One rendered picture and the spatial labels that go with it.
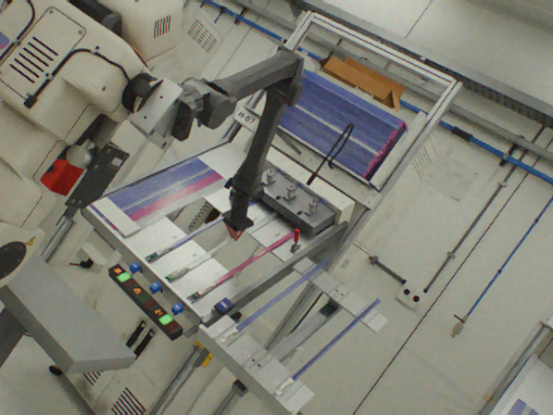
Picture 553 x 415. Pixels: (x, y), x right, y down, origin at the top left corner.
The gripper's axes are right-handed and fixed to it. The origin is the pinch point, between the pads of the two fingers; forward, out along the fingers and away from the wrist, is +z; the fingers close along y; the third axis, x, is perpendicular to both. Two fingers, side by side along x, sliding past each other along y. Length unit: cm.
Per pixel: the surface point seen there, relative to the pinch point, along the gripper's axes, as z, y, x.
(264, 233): 0.5, -4.6, -10.5
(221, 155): -1, 41, -31
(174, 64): 0, 123, -71
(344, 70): -27, 35, -101
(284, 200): -6.5, -0.8, -24.0
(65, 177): 14, 79, 20
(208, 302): 2.8, -15.1, 25.2
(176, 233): 2.0, 15.3, 13.8
